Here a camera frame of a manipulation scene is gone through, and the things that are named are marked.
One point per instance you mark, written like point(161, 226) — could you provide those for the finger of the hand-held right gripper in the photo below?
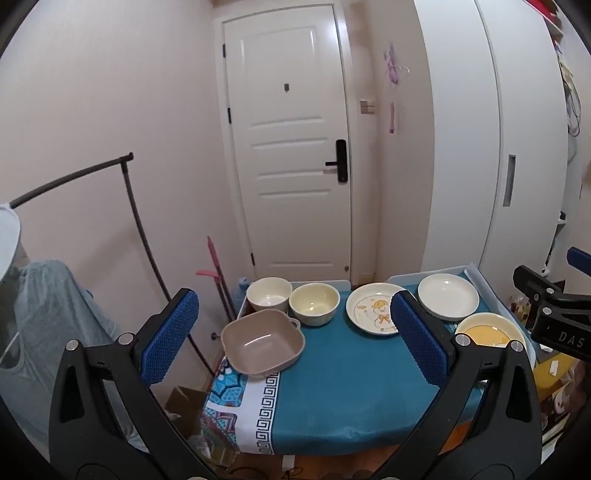
point(581, 256)
point(535, 279)

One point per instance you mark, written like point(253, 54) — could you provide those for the blue patterned tablecloth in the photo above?
point(341, 383)

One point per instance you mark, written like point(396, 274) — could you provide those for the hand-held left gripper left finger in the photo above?
point(171, 337)

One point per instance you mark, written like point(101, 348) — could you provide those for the cardboard box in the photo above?
point(182, 406)

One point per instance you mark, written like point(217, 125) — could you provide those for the white panel door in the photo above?
point(288, 184)

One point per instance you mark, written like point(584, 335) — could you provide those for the white wardrobe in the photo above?
point(461, 138)

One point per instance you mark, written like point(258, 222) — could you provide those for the grey hanging garment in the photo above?
point(51, 314)

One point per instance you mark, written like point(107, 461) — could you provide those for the wall light switch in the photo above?
point(367, 106)

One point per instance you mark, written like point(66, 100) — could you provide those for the purple wall decoration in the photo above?
point(392, 64)

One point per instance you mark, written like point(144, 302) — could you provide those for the cream bowl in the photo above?
point(314, 304)

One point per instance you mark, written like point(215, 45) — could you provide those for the brown square bowl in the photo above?
point(261, 344)

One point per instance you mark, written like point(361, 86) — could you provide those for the cartoon print plate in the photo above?
point(369, 309)

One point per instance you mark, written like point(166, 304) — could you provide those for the white bowl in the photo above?
point(268, 295)

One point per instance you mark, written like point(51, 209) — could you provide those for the plain white plate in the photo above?
point(448, 295)

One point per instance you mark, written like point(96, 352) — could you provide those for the black clothes rack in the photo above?
point(138, 221)

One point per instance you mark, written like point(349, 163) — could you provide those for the yellow plate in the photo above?
point(485, 332)

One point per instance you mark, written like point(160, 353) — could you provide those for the yellow box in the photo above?
point(551, 378)

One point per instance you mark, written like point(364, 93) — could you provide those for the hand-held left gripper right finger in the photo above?
point(418, 341)

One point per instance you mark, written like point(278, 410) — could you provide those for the pink hanging strip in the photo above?
point(392, 117)

